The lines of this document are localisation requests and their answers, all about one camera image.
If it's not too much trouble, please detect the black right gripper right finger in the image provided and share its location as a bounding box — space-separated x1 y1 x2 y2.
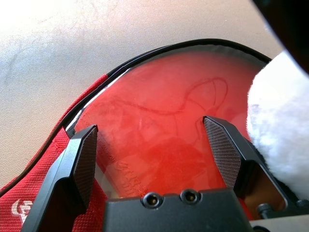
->
202 115 309 218

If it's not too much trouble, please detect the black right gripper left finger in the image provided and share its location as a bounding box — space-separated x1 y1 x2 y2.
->
21 124 99 232

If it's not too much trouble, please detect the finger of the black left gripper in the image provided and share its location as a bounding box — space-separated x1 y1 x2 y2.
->
251 0 309 76

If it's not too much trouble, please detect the red black paddle case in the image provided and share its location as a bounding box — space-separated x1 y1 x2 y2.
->
0 38 290 232

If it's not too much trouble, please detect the grey white plush keychain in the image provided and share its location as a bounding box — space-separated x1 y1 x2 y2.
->
246 50 309 206

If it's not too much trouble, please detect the red ping-pong paddle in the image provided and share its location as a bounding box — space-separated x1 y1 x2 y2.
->
72 52 266 201

